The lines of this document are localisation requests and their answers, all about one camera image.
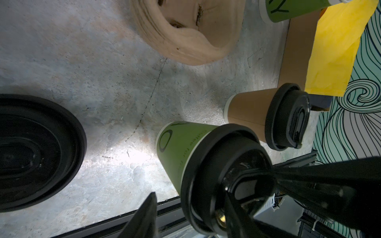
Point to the stack of black lids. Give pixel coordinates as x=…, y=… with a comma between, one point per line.
x=43, y=146

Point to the brown cardboard cup carrier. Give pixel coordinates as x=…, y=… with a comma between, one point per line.
x=189, y=32

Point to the brown paper coffee cup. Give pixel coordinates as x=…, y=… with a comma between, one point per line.
x=250, y=109

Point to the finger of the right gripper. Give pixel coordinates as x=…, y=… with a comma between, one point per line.
x=343, y=191

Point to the green paper coffee cup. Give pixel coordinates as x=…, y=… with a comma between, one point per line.
x=175, y=144

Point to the brown napkin box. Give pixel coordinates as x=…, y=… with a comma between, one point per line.
x=298, y=49

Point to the yellow napkin stack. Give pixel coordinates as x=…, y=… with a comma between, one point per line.
x=335, y=47

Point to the stack of paper cups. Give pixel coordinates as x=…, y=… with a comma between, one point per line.
x=274, y=11

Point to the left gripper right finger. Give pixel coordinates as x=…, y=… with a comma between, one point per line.
x=239, y=224

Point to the black cup lid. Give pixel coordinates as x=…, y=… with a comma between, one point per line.
x=287, y=117
x=227, y=160

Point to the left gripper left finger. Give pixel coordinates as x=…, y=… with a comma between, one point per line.
x=143, y=223

